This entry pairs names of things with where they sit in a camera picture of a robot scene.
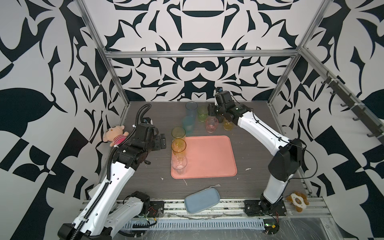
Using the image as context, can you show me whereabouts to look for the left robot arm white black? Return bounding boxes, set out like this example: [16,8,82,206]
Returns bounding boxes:
[58,118,167,240]

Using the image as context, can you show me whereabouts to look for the white cable duct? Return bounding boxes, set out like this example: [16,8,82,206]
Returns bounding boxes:
[123,219,265,231]

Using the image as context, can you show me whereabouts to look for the small pink glass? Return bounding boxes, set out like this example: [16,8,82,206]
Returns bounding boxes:
[205,117,219,134]

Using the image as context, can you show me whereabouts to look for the clear stemmed glass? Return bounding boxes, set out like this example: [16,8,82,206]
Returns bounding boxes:
[171,156,188,175]

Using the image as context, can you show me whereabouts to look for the tall blue glass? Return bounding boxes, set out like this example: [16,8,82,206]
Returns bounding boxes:
[185,101,198,118]

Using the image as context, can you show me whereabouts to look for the pink plastic tray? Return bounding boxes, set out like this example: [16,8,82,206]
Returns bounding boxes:
[171,136,237,179]

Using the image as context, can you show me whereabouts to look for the small green glass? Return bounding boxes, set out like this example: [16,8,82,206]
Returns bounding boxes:
[197,106,209,122]

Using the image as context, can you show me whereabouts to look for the tall green glass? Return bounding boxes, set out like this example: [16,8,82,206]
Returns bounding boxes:
[171,127,186,140]

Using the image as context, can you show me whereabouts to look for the small green circuit board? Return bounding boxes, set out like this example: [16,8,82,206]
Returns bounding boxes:
[263,219,280,235]

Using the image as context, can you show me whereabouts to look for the teal frosted cup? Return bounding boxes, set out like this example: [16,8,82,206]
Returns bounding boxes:
[182,116,195,137]

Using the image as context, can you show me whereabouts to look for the pink plush doll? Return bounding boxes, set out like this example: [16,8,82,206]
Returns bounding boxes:
[103,126,129,147]

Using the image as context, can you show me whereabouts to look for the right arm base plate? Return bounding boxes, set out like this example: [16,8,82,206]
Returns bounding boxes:
[244,200,287,217]

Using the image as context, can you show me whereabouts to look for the tall dark grey glass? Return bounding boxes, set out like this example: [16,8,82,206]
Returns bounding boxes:
[216,114,225,123]

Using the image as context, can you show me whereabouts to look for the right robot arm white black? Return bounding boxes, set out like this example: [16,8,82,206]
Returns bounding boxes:
[208,88,304,213]

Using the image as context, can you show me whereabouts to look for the wall hook rail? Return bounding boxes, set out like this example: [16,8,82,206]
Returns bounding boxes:
[320,72,384,144]

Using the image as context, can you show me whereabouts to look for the small yellow glass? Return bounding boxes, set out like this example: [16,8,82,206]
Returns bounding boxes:
[223,120,235,131]

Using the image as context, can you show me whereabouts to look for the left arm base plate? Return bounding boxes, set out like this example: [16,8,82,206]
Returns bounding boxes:
[143,201,165,218]

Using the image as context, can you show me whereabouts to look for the tall amber glass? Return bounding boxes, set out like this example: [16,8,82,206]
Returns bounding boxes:
[171,139,187,158]

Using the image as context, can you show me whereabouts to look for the orange white plush toy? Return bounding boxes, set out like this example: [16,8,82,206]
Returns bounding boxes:
[286,192,310,213]

